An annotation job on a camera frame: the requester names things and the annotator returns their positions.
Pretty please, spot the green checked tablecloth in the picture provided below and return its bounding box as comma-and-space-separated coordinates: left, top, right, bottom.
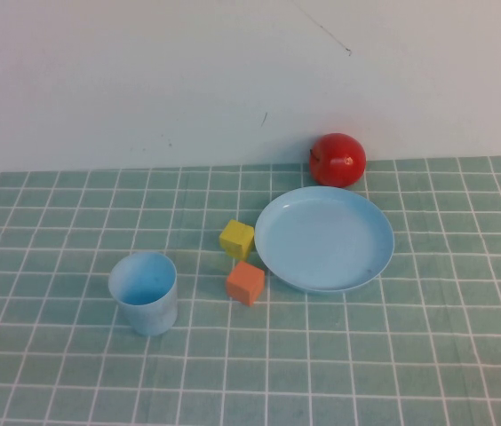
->
0, 154, 501, 426

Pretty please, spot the orange cube block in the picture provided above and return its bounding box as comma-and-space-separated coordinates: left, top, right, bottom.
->
226, 260, 266, 308

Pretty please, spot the light blue plastic cup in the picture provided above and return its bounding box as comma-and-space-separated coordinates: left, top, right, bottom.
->
107, 251, 179, 337

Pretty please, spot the yellow cube block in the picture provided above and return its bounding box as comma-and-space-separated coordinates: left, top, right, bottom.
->
219, 218, 256, 261

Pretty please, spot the red apple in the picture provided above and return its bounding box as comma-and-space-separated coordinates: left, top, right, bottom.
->
308, 132, 368, 188

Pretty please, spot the light blue round plate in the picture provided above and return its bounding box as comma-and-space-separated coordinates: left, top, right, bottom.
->
253, 185, 395, 294

